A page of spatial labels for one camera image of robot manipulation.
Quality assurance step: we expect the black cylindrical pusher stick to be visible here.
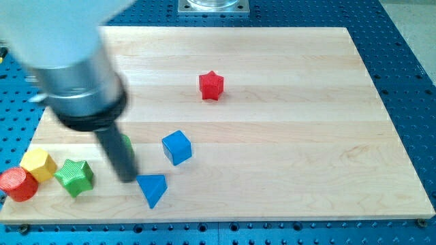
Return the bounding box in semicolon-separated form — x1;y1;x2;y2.
94;123;138;182

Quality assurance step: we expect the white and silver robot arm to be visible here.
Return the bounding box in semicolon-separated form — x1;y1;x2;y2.
1;0;133;131

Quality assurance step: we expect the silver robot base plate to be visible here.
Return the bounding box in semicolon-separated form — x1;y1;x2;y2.
177;0;250;16

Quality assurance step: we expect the blue perforated metal table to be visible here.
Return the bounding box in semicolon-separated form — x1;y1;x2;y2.
1;0;435;244

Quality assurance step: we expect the red cylinder block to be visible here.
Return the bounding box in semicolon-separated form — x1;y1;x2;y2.
1;167;38;202

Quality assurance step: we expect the red star block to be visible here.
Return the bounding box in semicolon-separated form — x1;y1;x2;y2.
199;71;224;101

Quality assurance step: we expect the blue cube block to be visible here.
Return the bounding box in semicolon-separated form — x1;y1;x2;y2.
161;130;192;166

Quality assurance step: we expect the green star block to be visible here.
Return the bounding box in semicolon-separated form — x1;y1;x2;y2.
54;159;94;198

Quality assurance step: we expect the yellow hexagon block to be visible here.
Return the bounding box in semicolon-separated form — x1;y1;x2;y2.
20;148;57;183

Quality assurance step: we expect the blue triangle block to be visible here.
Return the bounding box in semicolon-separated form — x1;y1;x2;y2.
136;174;168;209

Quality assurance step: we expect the green block behind pusher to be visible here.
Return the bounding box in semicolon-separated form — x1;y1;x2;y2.
121;134;135;158

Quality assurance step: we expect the light wooden board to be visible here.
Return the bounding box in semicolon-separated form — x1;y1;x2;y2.
1;27;435;225

